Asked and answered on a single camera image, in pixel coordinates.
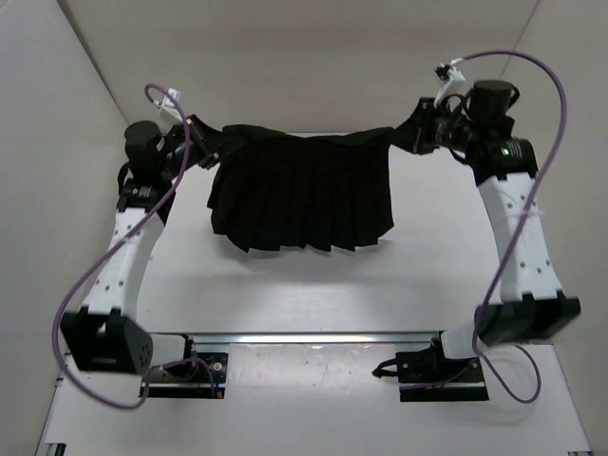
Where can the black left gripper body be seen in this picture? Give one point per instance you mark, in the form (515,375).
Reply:
(174,157)

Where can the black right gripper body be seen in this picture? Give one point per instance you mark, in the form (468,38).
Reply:
(451,132)

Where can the black pleated skirt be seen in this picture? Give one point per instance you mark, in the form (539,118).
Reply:
(281,190)

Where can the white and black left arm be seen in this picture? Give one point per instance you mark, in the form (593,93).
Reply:
(103,335)

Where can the aluminium table edge rail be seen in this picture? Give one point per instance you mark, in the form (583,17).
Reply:
(312,338)

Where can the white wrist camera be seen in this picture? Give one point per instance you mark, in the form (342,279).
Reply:
(450,78)
(166,107)

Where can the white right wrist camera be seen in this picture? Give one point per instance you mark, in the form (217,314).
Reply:
(450,78)

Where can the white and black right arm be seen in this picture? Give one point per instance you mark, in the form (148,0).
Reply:
(525,301)

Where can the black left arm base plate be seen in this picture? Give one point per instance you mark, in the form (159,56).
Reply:
(202,376)

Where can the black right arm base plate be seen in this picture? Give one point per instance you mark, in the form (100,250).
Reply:
(427,377)

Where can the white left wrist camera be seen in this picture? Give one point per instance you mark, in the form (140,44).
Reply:
(166,107)

